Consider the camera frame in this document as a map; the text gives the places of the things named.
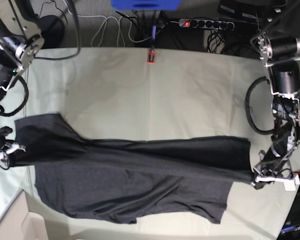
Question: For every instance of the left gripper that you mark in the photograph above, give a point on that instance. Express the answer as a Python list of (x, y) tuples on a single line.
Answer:
[(270, 169)]

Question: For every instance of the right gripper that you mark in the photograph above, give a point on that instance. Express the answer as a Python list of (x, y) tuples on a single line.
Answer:
[(4, 145)]

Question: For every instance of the dark grey t-shirt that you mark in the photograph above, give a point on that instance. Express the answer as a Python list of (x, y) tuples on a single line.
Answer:
[(121, 180)]

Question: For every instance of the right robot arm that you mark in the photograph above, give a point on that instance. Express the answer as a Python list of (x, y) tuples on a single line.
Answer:
[(20, 41)]

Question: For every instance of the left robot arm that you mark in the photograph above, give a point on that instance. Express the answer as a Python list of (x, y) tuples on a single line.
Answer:
[(278, 44)]

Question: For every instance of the light green table cloth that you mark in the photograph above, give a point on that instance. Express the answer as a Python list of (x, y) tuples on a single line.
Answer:
[(113, 93)]

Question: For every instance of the black round base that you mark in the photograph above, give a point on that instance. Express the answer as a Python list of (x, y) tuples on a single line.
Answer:
[(52, 30)]

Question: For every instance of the black equipment boxes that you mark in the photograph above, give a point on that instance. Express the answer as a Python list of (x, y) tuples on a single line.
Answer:
[(242, 11)]

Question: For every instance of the red black clamp middle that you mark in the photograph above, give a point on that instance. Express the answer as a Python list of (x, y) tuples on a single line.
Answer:
[(151, 56)]

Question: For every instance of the black power strip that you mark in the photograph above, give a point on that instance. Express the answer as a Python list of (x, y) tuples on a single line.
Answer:
[(207, 24)]

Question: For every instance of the blue box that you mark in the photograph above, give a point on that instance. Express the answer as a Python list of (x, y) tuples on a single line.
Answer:
[(145, 4)]

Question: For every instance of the beige table frame corner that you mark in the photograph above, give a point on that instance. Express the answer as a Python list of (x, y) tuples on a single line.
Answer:
[(18, 223)]

